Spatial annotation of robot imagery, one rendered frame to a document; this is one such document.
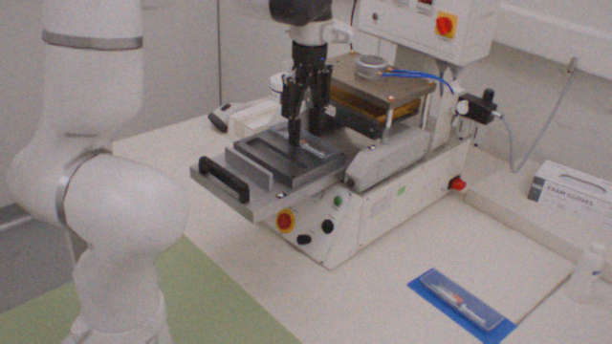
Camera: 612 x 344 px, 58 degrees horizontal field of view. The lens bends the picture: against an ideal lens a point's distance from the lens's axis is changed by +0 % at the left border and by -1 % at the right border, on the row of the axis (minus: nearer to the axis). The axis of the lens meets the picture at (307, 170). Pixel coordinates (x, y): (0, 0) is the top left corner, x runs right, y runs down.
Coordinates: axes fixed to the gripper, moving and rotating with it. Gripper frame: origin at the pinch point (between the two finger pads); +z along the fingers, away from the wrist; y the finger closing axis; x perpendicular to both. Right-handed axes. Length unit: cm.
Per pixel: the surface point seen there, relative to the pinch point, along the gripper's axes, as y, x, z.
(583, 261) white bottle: -30, 57, 18
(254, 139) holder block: 7.4, -8.6, 4.2
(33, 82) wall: 9, -153, 39
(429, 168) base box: -29.5, 16.4, 13.8
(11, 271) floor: 42, -121, 103
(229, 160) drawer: 16.7, -6.1, 5.0
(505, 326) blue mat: -11, 52, 28
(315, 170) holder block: 5.8, 9.8, 4.1
